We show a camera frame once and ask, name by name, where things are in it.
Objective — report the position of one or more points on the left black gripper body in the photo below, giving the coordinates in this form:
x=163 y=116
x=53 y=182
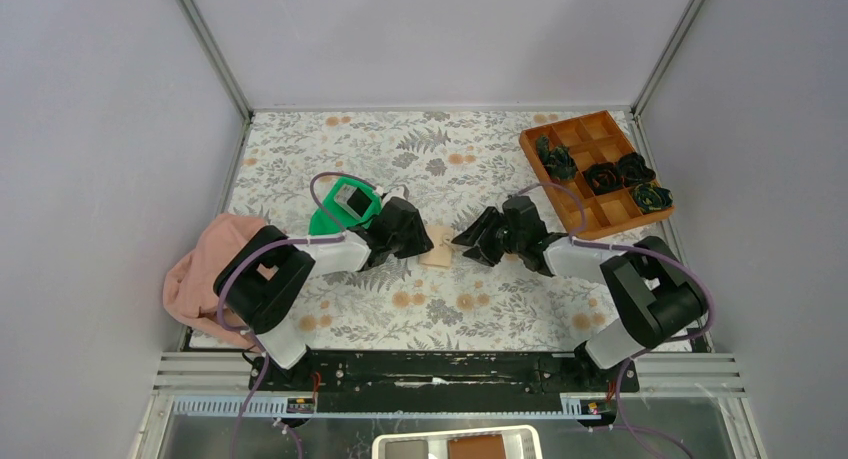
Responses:
x=411 y=243

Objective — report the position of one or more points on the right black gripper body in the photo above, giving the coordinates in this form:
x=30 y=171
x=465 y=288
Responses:
x=496 y=239

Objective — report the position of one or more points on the beige blue card holder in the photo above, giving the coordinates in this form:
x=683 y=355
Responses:
x=440 y=256

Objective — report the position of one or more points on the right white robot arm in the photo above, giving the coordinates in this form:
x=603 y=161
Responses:
x=654 y=297

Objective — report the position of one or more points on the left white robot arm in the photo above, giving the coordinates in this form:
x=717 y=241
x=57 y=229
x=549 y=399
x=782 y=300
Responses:
x=262 y=282

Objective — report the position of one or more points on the stack of cards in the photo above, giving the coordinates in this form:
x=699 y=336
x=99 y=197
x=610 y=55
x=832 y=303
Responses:
x=343 y=197

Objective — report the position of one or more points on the green plastic bin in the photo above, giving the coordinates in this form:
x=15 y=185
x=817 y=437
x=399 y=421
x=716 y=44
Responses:
x=329 y=218

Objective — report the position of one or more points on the dark floral rolled sock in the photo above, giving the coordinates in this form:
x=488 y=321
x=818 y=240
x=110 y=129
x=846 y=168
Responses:
x=557 y=161
x=633 y=170
x=603 y=178
x=651 y=198

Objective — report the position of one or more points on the floral patterned table mat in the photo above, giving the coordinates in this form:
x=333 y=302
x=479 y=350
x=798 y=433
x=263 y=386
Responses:
x=454 y=164

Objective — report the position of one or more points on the orange compartment tray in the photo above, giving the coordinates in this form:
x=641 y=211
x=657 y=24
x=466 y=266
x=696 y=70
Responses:
x=592 y=138

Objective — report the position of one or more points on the white device with screen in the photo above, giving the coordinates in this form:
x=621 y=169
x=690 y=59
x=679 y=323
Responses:
x=520 y=441

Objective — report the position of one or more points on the pink cloth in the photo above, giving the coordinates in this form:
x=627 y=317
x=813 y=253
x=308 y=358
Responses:
x=188 y=292

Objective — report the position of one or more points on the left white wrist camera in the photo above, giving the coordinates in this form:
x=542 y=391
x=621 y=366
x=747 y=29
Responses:
x=401 y=191

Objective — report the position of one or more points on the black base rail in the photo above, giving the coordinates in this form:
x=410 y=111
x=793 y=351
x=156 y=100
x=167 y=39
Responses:
x=429 y=382

